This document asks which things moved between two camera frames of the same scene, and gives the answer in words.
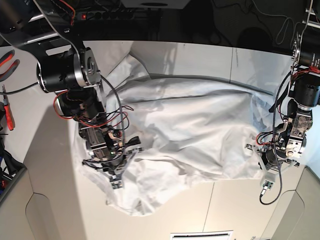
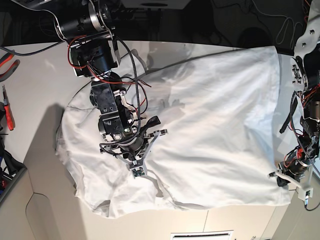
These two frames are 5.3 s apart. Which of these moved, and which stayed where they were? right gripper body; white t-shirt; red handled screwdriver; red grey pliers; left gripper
Moved: left gripper; right gripper body; white t-shirt
Stayed: red grey pliers; red handled screwdriver
